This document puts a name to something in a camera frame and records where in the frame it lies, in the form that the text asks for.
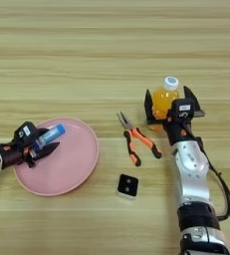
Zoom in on pink round plate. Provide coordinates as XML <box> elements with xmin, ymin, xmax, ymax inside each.
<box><xmin>13</xmin><ymin>117</ymin><xmax>101</xmax><ymax>197</ymax></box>

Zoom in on blue white glue stick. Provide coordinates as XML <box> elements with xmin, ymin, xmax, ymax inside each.
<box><xmin>33</xmin><ymin>123</ymin><xmax>67</xmax><ymax>152</ymax></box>

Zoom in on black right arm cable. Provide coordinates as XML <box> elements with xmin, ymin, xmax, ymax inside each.
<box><xmin>185</xmin><ymin>123</ymin><xmax>230</xmax><ymax>222</ymax></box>

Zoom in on small black square white-based block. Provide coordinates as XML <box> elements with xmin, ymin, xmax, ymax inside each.
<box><xmin>116</xmin><ymin>172</ymin><xmax>140</xmax><ymax>201</ymax></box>

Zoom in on orange juice bottle white cap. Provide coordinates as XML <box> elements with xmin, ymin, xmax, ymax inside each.
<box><xmin>150</xmin><ymin>76</ymin><xmax>181</xmax><ymax>133</ymax></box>

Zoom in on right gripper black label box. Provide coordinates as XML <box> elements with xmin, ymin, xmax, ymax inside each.
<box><xmin>169</xmin><ymin>97</ymin><xmax>197</xmax><ymax>123</ymax></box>

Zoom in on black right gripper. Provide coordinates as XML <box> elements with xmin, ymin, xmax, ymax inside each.
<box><xmin>143</xmin><ymin>85</ymin><xmax>207</xmax><ymax>146</ymax></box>

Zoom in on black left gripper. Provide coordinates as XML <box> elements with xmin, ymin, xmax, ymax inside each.
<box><xmin>0</xmin><ymin>127</ymin><xmax>62</xmax><ymax>169</ymax></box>

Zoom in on orange black needle-nose pliers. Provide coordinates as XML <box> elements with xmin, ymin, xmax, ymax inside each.
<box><xmin>116</xmin><ymin>111</ymin><xmax>163</xmax><ymax>168</ymax></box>

